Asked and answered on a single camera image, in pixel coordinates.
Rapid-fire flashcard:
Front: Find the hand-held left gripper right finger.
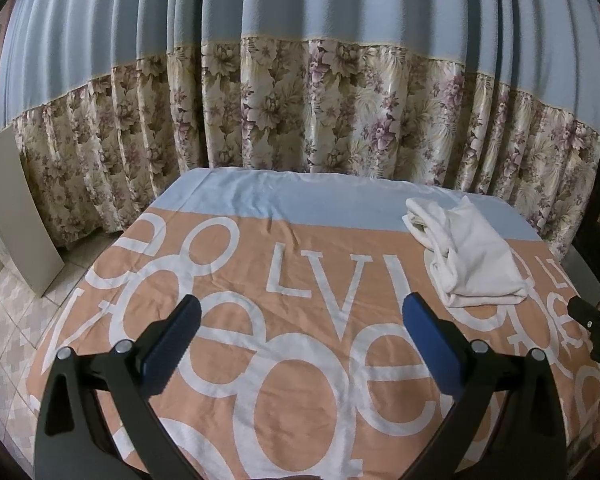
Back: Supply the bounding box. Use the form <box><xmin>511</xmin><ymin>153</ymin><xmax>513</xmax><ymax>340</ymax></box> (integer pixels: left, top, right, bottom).
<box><xmin>401</xmin><ymin>294</ymin><xmax>567</xmax><ymax>480</ymax></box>

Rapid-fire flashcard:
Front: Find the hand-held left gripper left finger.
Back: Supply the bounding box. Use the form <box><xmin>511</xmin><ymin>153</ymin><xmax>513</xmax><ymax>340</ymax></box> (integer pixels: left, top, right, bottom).
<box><xmin>34</xmin><ymin>294</ymin><xmax>203</xmax><ymax>480</ymax></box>

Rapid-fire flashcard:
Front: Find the white ribbed garment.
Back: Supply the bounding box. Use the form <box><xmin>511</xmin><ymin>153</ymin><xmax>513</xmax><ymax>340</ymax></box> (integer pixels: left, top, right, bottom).
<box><xmin>402</xmin><ymin>196</ymin><xmax>527</xmax><ymax>308</ymax></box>

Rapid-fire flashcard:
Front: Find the printed orange blue bed sheet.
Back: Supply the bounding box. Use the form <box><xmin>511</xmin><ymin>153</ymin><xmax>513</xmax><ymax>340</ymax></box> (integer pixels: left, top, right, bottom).
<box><xmin>25</xmin><ymin>167</ymin><xmax>600</xmax><ymax>480</ymax></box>

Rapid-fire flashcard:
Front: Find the grey board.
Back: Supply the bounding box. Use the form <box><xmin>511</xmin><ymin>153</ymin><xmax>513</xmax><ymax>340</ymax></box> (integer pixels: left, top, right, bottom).
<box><xmin>0</xmin><ymin>125</ymin><xmax>66</xmax><ymax>299</ymax></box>

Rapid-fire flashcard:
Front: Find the floral and blue curtain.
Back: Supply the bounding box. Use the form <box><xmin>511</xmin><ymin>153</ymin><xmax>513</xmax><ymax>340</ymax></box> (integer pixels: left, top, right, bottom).
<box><xmin>0</xmin><ymin>0</ymin><xmax>600</xmax><ymax>262</ymax></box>

